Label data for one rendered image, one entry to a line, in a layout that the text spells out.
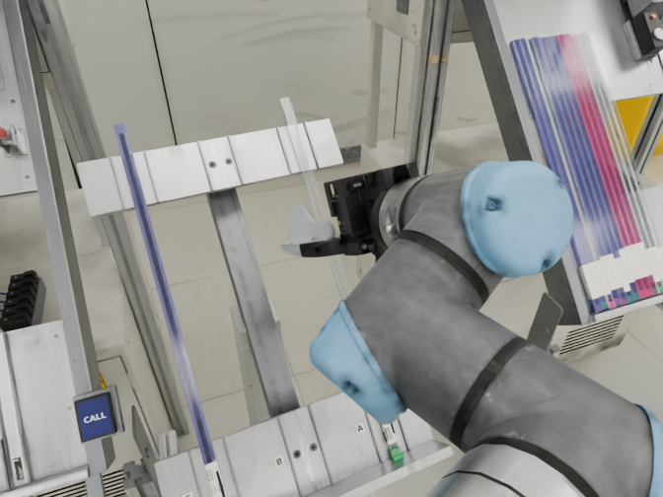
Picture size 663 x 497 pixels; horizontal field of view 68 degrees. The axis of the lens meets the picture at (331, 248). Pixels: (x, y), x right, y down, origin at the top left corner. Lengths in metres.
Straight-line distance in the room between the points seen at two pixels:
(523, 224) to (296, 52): 2.29
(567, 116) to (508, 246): 0.72
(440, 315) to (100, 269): 0.99
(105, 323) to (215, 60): 1.65
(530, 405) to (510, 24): 0.86
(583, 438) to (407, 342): 0.10
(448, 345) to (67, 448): 0.57
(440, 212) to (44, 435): 0.59
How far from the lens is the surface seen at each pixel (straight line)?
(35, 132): 0.79
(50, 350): 0.75
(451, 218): 0.33
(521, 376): 0.28
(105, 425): 0.70
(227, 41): 2.47
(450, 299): 0.31
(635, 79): 1.18
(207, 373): 1.74
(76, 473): 0.74
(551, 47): 1.06
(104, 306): 1.11
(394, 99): 2.83
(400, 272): 0.31
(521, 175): 0.32
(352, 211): 0.49
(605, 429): 0.27
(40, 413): 0.76
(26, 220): 1.48
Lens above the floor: 1.32
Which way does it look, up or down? 37 degrees down
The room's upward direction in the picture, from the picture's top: straight up
